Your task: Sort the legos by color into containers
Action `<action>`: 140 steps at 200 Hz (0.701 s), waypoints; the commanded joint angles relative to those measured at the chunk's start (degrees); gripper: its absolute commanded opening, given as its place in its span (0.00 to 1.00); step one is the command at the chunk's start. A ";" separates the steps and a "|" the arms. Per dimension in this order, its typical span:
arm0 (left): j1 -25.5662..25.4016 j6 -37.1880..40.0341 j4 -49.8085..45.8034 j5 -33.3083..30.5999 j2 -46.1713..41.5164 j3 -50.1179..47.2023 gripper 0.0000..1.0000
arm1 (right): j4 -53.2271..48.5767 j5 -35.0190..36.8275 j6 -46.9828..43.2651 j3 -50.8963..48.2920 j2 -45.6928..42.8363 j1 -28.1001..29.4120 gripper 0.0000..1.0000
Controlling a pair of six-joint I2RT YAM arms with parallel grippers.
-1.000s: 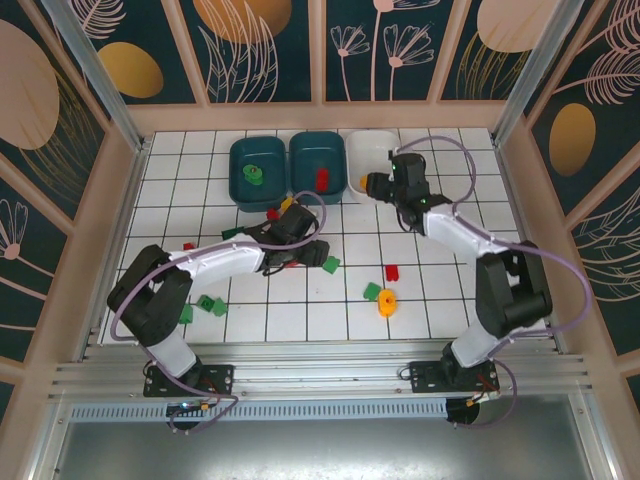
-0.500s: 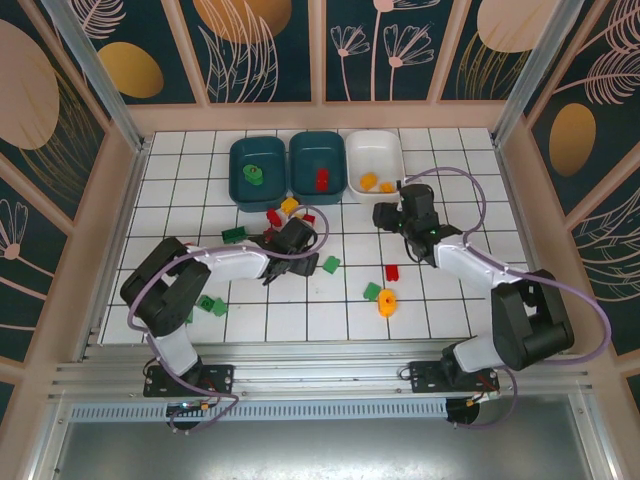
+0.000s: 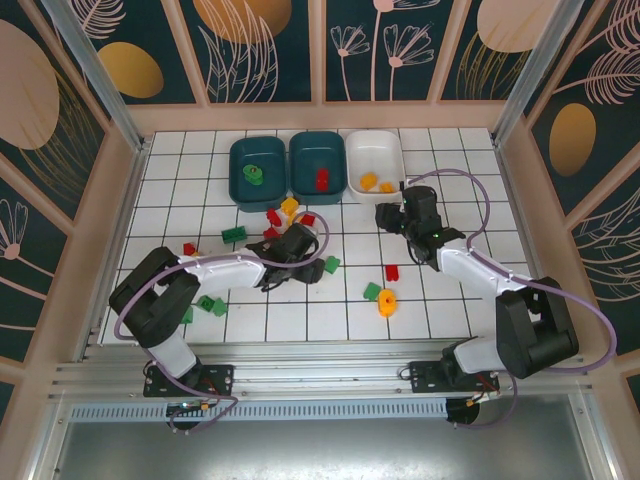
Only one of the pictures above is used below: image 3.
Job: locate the round green lego with hole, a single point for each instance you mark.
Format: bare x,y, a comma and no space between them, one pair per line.
252,174

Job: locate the round yellow lego with hole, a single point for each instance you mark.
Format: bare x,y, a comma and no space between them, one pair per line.
387,302

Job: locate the teal plastic container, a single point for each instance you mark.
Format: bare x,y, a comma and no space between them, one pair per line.
305,170
260,196

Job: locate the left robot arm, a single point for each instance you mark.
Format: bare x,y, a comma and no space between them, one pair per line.
225,270

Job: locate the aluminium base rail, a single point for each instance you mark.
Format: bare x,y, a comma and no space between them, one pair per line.
320,370

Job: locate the long green lego brick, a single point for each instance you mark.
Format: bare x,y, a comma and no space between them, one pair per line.
234,234

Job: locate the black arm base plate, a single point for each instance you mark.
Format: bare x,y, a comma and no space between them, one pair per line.
425,380
215,380

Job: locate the white plastic container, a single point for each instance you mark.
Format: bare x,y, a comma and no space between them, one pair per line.
375,150

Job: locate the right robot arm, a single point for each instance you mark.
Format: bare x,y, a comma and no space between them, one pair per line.
475,270

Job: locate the aluminium frame post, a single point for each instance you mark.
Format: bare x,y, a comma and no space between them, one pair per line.
531,75
102,80

